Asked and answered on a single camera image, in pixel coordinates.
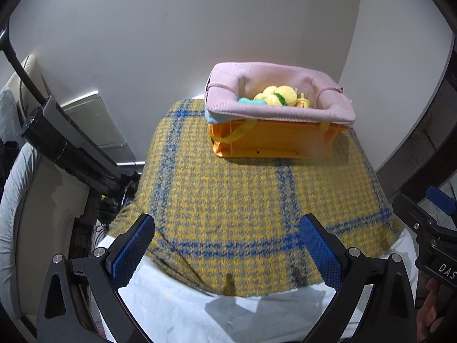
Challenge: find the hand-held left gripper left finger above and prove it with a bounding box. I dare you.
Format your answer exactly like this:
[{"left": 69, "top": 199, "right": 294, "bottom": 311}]
[{"left": 37, "top": 213, "right": 156, "bottom": 343}]

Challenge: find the yellow blue plaid blanket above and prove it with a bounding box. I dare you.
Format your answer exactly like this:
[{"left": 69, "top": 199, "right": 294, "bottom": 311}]
[{"left": 107, "top": 98, "right": 405, "bottom": 298}]

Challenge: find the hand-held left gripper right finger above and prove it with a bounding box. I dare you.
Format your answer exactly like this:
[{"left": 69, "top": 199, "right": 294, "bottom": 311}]
[{"left": 298, "top": 214, "right": 418, "bottom": 343}]

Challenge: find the person's right hand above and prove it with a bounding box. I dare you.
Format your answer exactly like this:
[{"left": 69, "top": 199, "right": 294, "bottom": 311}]
[{"left": 415, "top": 278, "right": 451, "bottom": 343}]

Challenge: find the black curved tube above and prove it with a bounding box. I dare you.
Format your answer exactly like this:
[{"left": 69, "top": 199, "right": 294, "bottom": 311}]
[{"left": 0, "top": 29, "right": 49, "bottom": 101}]

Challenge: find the orange plastic basket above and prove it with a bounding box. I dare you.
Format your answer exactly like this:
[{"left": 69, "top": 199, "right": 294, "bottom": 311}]
[{"left": 208, "top": 118, "right": 348, "bottom": 160}]

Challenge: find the grey cushion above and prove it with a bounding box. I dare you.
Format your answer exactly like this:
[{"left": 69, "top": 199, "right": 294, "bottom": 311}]
[{"left": 0, "top": 89, "right": 41, "bottom": 329}]

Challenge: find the black grey appliance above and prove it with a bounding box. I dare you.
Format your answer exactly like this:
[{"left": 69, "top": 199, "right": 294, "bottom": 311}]
[{"left": 21, "top": 96, "right": 144, "bottom": 201}]

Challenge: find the pink fabric basket liner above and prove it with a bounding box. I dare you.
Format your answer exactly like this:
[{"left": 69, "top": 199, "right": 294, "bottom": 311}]
[{"left": 204, "top": 62, "right": 356, "bottom": 126}]

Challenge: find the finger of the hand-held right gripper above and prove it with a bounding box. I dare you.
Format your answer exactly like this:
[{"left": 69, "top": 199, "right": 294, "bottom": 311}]
[
  {"left": 426, "top": 185, "right": 457, "bottom": 219},
  {"left": 392, "top": 194, "right": 457, "bottom": 249}
]

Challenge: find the white sheet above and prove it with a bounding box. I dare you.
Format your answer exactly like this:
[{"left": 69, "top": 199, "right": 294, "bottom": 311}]
[{"left": 96, "top": 234, "right": 419, "bottom": 343}]

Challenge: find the yellow plush animal toy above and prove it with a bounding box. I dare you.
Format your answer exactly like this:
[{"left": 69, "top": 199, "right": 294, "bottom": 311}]
[{"left": 253, "top": 85, "right": 298, "bottom": 107}]

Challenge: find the white flat panel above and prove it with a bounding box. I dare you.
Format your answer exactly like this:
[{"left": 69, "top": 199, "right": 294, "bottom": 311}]
[{"left": 60, "top": 91, "right": 138, "bottom": 165}]

